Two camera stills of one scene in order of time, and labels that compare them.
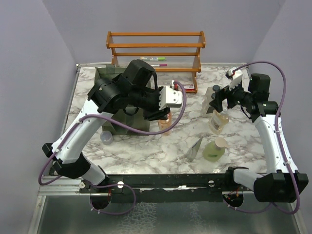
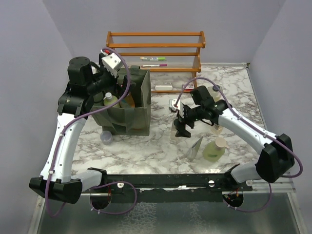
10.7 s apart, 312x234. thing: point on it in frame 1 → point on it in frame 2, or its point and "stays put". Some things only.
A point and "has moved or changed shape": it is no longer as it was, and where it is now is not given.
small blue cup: [106, 137] stays put
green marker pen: [153, 58] stays put
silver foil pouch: [192, 152] stays put
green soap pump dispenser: [214, 151] stays put
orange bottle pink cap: [163, 124] has moved or changed shape
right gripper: [222, 94] → [184, 120]
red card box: [190, 87] stays put
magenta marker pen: [160, 65] stays put
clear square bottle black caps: [210, 94] → [181, 126]
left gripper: [156, 113] → [114, 87]
